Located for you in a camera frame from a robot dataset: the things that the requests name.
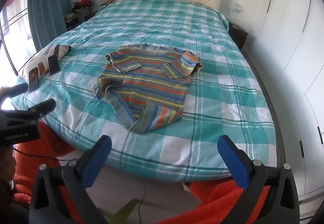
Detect striped knit sweater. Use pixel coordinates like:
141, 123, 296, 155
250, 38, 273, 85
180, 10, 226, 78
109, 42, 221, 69
92, 44, 202, 134

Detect wall socket with plug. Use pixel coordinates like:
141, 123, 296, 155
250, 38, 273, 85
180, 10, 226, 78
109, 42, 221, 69
226, 3, 243, 13

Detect orange fleece clothing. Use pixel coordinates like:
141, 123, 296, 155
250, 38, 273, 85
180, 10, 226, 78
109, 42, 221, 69
11, 120, 271, 224

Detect dark nightstand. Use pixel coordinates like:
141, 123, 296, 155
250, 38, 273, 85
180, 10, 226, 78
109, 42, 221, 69
228, 23, 248, 51

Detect patterned pillow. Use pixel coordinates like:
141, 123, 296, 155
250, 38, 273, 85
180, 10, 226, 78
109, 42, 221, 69
20, 44, 71, 83

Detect teal plaid bedspread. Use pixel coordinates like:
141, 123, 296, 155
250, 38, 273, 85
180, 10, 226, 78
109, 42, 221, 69
12, 0, 277, 182

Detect pile of clothes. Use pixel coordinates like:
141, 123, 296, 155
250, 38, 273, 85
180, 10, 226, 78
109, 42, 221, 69
64, 0, 96, 24

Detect white wardrobe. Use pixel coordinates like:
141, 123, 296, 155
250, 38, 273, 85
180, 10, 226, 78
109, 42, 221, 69
247, 0, 323, 223

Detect black smartphone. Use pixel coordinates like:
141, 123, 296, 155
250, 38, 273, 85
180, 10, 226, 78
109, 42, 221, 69
47, 54, 60, 76

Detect window with railing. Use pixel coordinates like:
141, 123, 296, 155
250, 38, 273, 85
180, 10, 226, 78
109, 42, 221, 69
1, 0, 36, 87

